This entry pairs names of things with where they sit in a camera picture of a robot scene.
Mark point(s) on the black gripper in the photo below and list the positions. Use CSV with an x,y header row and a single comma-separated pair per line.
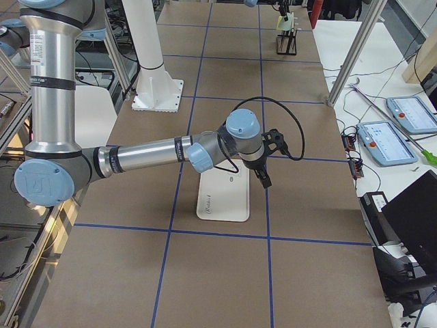
x,y
282,9
254,165

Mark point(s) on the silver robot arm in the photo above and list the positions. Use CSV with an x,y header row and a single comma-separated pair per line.
x,y
273,3
56,166

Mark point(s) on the cream rabbit tray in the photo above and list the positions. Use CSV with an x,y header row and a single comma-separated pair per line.
x,y
224,196

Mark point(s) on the red cylinder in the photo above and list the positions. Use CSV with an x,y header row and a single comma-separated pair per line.
x,y
315,13

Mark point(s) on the black box with label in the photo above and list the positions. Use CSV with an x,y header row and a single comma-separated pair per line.
x,y
375,221

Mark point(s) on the near teach pendant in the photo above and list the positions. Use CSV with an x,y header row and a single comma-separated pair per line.
x,y
385,144

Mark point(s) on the teach pendant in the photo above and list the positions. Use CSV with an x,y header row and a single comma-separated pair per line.
x,y
385,144
412,114

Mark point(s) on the far teach pendant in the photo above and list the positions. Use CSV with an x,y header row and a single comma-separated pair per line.
x,y
412,114

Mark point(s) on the black wire cup rack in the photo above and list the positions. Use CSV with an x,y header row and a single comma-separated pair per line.
x,y
286,43

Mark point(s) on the aluminium frame post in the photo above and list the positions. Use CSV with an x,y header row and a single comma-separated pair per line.
x,y
356,48

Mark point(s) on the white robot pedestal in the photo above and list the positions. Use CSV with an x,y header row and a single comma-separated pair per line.
x,y
155,90

